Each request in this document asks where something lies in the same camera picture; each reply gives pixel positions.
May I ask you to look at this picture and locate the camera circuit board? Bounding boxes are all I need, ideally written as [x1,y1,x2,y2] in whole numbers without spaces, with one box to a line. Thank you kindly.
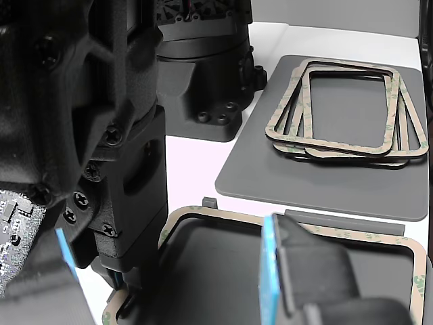
[0,188,47,295]

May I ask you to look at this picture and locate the grey rectangular mat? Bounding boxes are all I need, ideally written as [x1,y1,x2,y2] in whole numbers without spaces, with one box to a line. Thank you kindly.
[214,53,430,223]

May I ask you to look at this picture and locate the beige rectangular adhesive frame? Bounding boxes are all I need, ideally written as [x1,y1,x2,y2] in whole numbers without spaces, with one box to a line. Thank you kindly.
[273,97,411,169]
[101,204,428,325]
[302,66,430,160]
[265,57,403,158]

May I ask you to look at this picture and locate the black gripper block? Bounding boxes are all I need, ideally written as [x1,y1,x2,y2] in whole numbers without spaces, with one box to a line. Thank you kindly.
[0,106,168,325]

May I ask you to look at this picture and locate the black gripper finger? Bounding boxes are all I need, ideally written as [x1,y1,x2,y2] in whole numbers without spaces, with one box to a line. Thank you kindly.
[258,212,415,325]

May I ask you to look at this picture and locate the grey holder plate with clips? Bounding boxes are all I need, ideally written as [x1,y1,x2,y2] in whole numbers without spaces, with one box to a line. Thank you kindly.
[101,195,433,325]

